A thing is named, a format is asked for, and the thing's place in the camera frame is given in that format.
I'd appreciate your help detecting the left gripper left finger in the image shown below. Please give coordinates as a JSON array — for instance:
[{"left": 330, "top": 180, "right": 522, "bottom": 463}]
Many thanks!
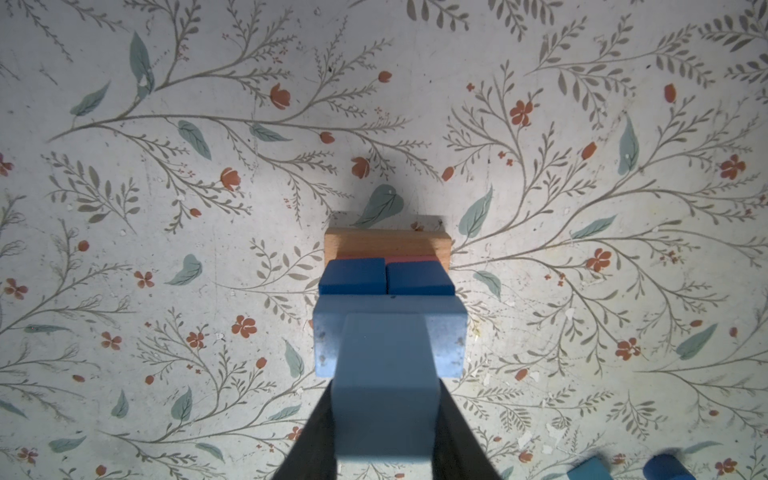
[{"left": 273, "top": 384, "right": 336, "bottom": 480}]

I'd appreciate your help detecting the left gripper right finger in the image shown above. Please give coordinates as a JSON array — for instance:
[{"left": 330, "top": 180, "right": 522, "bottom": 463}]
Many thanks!
[{"left": 433, "top": 381, "right": 501, "bottom": 480}]

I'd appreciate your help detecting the light blue cube block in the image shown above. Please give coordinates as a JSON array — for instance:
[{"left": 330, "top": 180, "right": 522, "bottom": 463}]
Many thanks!
[{"left": 331, "top": 347, "right": 440, "bottom": 462}]

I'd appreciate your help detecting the light blue rectangular block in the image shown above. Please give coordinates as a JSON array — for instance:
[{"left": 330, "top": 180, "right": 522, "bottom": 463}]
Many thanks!
[{"left": 312, "top": 295, "right": 468, "bottom": 378}]

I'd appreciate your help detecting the dark blue cube front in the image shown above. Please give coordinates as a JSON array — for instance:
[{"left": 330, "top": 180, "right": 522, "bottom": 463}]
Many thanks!
[{"left": 386, "top": 260, "right": 455, "bottom": 296}]

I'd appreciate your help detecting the dark blue cube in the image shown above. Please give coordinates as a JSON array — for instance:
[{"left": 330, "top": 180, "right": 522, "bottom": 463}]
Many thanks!
[
  {"left": 318, "top": 258, "right": 387, "bottom": 296},
  {"left": 386, "top": 260, "right": 455, "bottom": 296}
]

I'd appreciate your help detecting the pink rectangular block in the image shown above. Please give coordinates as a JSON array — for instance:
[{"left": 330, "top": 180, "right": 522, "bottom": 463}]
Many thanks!
[{"left": 337, "top": 255, "right": 441, "bottom": 265}]

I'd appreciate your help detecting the natural wood block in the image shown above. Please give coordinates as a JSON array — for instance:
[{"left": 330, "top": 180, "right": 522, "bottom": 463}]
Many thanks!
[{"left": 323, "top": 228, "right": 452, "bottom": 271}]

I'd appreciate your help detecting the dark blue cylinder block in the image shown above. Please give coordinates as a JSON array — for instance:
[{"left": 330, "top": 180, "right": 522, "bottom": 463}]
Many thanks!
[{"left": 642, "top": 454, "right": 695, "bottom": 480}]

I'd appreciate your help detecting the teal letter cube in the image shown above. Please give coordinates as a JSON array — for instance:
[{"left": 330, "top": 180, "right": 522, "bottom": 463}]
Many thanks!
[{"left": 567, "top": 457, "right": 612, "bottom": 480}]

